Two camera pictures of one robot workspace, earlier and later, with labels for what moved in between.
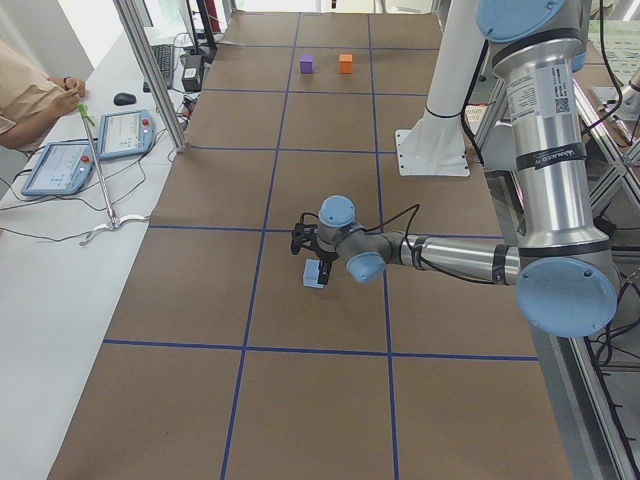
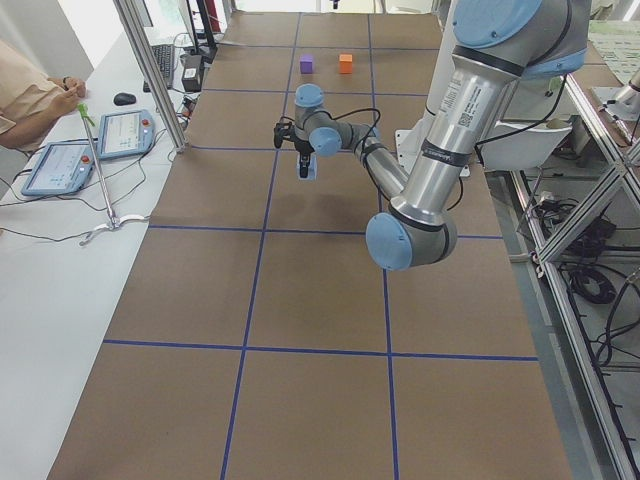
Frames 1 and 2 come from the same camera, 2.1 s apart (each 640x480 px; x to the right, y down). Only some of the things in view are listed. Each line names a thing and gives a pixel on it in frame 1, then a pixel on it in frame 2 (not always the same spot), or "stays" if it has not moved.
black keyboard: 164,56 stays
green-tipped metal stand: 113,222 stays
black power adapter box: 193,70 stays
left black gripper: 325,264 → 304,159
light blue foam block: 311,273 → 312,168
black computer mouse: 121,99 stays
